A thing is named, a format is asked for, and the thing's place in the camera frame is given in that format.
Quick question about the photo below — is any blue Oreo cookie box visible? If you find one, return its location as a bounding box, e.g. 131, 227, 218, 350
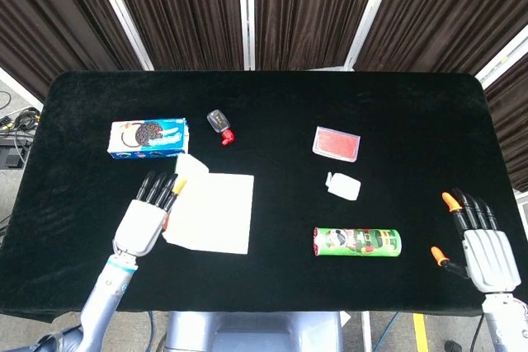
107, 117, 191, 160

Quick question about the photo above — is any green Pringles can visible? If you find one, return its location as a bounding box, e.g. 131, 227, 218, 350
313, 226, 403, 258

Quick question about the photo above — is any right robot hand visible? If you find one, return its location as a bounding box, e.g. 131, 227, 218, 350
430, 187, 521, 294

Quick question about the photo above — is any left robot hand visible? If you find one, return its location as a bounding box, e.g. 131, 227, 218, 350
112, 170, 188, 258

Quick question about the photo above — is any blue cable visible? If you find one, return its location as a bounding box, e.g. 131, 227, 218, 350
372, 311, 402, 352

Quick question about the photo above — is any white tissue pack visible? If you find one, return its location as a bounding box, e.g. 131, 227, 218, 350
323, 171, 362, 201

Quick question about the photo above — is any black cable bundle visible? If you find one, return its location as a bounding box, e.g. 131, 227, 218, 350
0, 90, 42, 163

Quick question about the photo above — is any brown folding curtain screen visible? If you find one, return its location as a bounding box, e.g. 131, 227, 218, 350
0, 0, 528, 193

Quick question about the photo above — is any white cloth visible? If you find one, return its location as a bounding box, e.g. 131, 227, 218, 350
161, 153, 255, 256

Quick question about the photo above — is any black table cloth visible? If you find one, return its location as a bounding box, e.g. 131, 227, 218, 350
0, 70, 528, 324

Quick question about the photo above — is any yellow floor tape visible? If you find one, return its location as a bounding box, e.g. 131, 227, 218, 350
412, 312, 430, 352

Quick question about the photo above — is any small bottle with red cap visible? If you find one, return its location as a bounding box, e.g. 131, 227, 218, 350
206, 108, 237, 146

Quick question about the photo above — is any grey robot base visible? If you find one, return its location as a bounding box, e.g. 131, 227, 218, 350
163, 310, 345, 352

